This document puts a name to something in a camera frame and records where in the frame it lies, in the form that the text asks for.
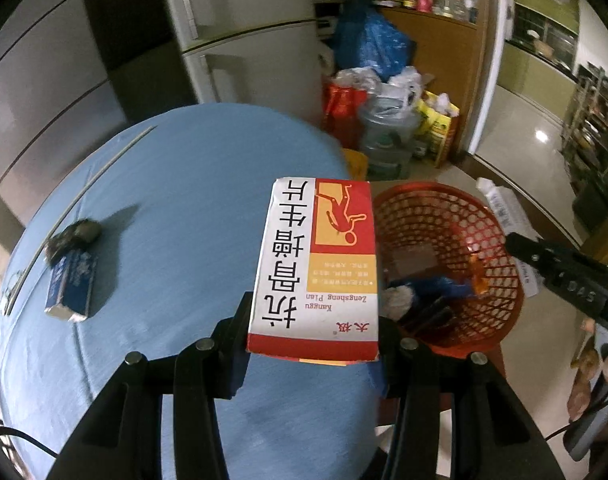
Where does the row of jars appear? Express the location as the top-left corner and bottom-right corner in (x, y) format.
(373, 0), (481, 24)

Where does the large blue white carton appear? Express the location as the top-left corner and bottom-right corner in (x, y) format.
(44, 251), (99, 322)

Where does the yellow bag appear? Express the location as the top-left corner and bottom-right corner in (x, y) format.
(416, 91), (463, 169)

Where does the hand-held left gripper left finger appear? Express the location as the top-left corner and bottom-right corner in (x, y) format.
(66, 290), (255, 480)

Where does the metal shelving rack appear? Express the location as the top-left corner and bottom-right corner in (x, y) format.
(560, 61), (608, 222)

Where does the white red medicine box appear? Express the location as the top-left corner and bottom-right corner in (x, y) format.
(246, 176), (381, 364)

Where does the yellow stool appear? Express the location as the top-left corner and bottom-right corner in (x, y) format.
(344, 148), (370, 182)

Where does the grey refrigerator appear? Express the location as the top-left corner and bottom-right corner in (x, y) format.
(0, 0), (130, 197)

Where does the wooden cabinet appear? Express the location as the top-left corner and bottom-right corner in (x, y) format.
(383, 4), (491, 162)

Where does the white refrigerator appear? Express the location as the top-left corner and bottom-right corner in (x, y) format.
(159, 0), (331, 122)

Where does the dark wrapper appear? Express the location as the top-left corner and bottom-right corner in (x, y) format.
(44, 218), (103, 265)

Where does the red plastic basket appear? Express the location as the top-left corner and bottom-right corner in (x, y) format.
(372, 182), (526, 361)

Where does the white tissue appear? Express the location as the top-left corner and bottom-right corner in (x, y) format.
(381, 285), (417, 322)

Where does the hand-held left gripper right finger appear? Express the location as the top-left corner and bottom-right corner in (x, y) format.
(376, 317), (560, 480)

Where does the orange plastic wrapper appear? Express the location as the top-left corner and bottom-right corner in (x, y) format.
(465, 251), (488, 297)

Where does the red paper bag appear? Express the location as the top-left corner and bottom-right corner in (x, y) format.
(323, 82), (370, 147)

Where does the person's right hand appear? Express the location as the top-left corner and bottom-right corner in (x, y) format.
(567, 346), (608, 422)

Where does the green kitchen cabinet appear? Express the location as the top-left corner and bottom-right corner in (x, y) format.
(503, 0), (581, 127)

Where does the blue plastic bag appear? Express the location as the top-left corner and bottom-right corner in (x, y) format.
(388, 275), (474, 307)

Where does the white plastic bag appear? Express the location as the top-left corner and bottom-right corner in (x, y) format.
(334, 65), (435, 112)

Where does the maroon box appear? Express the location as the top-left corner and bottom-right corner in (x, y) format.
(388, 246), (438, 283)

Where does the black cable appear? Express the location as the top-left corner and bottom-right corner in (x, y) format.
(0, 424), (60, 461)

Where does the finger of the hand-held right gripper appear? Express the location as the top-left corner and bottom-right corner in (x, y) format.
(505, 232), (608, 327)

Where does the large blue plastic sack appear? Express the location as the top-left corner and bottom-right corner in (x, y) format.
(332, 0), (417, 82)

